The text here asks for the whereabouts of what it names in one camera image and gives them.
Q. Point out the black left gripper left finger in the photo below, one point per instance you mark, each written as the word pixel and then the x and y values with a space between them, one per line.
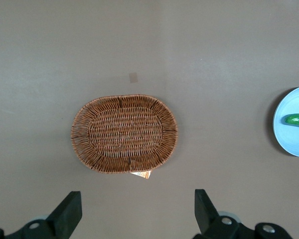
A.
pixel 64 219

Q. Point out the orange paper basket tag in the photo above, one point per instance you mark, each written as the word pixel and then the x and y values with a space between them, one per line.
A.
pixel 142 174

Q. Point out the light blue round plate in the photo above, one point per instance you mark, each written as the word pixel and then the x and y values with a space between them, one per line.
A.
pixel 292 142

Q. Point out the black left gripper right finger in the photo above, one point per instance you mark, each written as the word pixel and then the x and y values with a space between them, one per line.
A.
pixel 206 216

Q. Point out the brown oval wicker basket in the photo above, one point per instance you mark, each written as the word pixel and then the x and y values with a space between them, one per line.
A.
pixel 125 133

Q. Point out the green cucumber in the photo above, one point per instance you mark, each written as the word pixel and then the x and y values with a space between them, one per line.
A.
pixel 297 120

